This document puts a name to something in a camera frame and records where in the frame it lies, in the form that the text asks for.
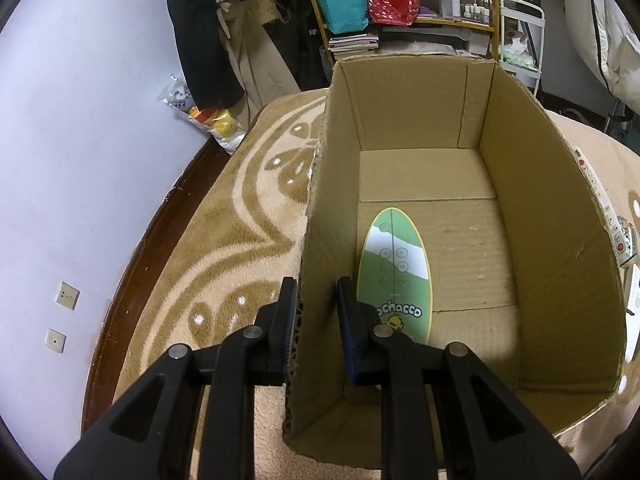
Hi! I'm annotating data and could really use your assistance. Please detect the brown cardboard box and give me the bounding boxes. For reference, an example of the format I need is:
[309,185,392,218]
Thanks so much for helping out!
[283,54,626,469]

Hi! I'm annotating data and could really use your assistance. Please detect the green Pochacco oval fan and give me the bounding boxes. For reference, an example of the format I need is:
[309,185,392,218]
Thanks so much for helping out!
[357,207,433,344]

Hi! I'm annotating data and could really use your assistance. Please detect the beige patterned carpet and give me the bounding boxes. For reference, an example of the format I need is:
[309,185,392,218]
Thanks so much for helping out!
[82,90,639,479]

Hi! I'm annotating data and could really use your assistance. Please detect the white remote control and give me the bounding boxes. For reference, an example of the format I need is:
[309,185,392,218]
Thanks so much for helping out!
[573,148,639,268]

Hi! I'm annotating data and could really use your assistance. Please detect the plastic bag with snacks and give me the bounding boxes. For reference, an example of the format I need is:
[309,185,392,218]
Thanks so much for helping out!
[158,74,246,155]

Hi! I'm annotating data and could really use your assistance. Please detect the black hanging coat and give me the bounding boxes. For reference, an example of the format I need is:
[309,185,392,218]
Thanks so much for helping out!
[166,0,244,108]

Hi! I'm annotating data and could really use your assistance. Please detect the beige trench coat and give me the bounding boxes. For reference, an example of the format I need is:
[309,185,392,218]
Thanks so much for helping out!
[217,0,300,128]

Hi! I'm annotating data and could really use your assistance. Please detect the wooden bookshelf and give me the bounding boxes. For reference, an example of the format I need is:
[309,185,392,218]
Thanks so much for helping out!
[310,0,500,65]

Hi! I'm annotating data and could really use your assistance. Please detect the stack of books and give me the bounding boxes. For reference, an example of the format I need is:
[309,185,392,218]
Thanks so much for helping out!
[329,34,378,60]

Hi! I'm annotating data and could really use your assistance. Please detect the white metal trolley cart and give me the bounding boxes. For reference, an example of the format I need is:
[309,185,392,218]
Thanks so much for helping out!
[498,0,546,96]

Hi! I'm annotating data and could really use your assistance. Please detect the cream down coat on chair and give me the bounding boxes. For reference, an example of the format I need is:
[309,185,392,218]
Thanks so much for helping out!
[564,0,640,113]

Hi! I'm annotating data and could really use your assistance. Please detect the white bottles on shelf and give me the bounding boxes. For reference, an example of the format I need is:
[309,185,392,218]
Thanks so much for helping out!
[439,0,490,25]

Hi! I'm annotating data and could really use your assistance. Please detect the lower wall socket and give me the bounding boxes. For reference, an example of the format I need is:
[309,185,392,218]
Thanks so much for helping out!
[46,328,67,353]

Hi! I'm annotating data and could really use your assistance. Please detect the wall socket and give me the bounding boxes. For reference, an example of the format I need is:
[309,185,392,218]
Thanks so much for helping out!
[55,282,80,310]
[46,328,67,353]

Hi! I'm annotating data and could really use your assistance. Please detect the upper wall socket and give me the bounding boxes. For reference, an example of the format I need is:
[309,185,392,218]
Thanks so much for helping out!
[55,282,80,310]

